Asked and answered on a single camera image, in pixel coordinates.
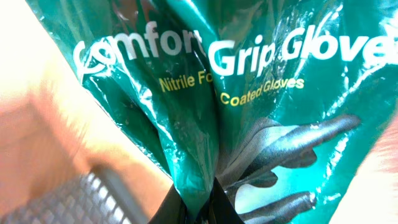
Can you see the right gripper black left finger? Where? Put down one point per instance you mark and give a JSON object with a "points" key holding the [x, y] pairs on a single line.
{"points": [[171, 211]]}

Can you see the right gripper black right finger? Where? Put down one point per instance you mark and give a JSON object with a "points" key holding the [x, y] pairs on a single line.
{"points": [[218, 209]]}

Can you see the grey plastic shopping basket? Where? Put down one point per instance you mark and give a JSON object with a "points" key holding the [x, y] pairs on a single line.
{"points": [[98, 197]]}

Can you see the green 3M wipes pouch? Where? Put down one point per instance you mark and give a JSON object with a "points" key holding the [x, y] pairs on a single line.
{"points": [[279, 100]]}

